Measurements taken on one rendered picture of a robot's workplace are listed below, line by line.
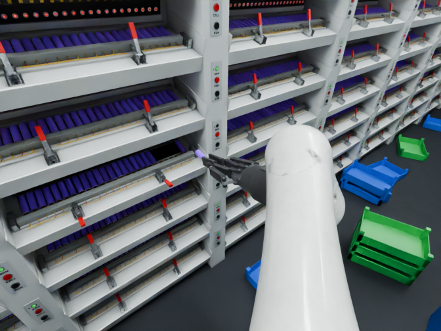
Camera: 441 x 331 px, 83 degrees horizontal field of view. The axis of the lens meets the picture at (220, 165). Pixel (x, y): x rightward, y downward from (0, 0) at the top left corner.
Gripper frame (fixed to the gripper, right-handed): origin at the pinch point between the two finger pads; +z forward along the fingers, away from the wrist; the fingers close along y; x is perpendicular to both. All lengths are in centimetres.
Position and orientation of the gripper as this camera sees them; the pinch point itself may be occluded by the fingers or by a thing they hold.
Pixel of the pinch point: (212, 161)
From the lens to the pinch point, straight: 75.6
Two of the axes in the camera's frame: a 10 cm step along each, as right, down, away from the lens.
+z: -6.0, -2.5, 7.6
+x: 1.4, 9.0, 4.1
